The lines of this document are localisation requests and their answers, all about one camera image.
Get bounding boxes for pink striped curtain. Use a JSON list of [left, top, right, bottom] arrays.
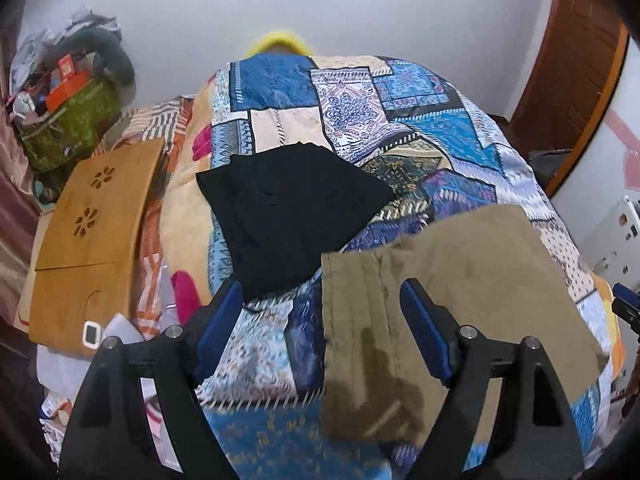
[[0, 23, 40, 326]]

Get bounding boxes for grey plush pillow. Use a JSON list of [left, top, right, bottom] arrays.
[[43, 27, 136, 87]]

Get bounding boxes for white crumpled papers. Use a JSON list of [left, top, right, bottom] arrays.
[[36, 314, 181, 471]]

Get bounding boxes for white appliance with stickers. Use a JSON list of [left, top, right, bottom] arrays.
[[579, 195, 640, 292]]

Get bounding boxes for pile of light clothes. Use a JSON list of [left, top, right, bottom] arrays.
[[10, 6, 122, 87]]

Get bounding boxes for wooden lap desk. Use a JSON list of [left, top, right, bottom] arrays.
[[29, 139, 164, 356]]

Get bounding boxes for yellow curved headboard piece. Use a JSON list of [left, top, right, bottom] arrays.
[[245, 29, 312, 58]]

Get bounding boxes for wooden wardrobe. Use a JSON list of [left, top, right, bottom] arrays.
[[510, 0, 629, 196]]

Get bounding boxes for black folded garment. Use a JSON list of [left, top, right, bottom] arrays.
[[196, 143, 394, 300]]

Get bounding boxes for orange box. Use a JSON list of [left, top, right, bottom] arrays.
[[46, 72, 91, 112]]

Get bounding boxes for khaki brown pants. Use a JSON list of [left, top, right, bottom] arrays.
[[321, 205, 610, 445]]

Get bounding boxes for green storage basket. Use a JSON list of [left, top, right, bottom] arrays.
[[17, 78, 122, 174]]

